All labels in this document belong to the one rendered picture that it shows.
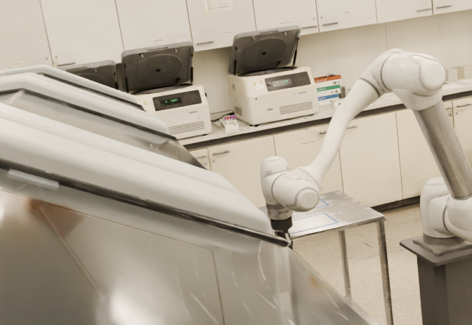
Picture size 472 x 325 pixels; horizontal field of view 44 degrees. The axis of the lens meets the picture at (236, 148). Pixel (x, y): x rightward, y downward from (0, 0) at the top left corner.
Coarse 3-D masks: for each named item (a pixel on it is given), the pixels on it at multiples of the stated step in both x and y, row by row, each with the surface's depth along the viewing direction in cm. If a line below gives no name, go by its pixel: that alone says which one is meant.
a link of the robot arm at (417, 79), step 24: (384, 72) 198; (408, 72) 186; (432, 72) 184; (408, 96) 191; (432, 96) 190; (432, 120) 195; (432, 144) 200; (456, 144) 199; (456, 168) 201; (456, 192) 205; (456, 216) 208
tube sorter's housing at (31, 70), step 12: (0, 72) 214; (12, 72) 223; (24, 72) 224; (36, 72) 225; (48, 72) 227; (60, 72) 228; (60, 84) 161; (84, 84) 231; (96, 84) 232; (96, 96) 165; (120, 96) 235; (132, 96) 237; (132, 108) 170
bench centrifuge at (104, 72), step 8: (80, 64) 412; (88, 64) 412; (96, 64) 413; (104, 64) 414; (112, 64) 416; (72, 72) 413; (80, 72) 416; (88, 72) 419; (96, 72) 421; (104, 72) 424; (112, 72) 426; (96, 80) 431; (104, 80) 433; (112, 80) 438
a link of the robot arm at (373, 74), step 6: (396, 48) 207; (384, 54) 207; (390, 54) 202; (378, 60) 205; (384, 60) 200; (372, 66) 206; (378, 66) 202; (366, 72) 206; (372, 72) 203; (378, 72) 201; (366, 78) 204; (372, 78) 203; (378, 78) 202; (372, 84) 203; (378, 84) 203; (384, 84) 200; (378, 90) 204; (384, 90) 204
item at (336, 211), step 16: (336, 192) 280; (320, 208) 261; (336, 208) 258; (352, 208) 255; (368, 208) 252; (304, 224) 245; (320, 224) 242; (336, 224) 240; (352, 224) 238; (384, 240) 244; (384, 256) 245; (384, 272) 246; (384, 288) 248; (352, 304) 283; (384, 304) 251; (368, 320) 267
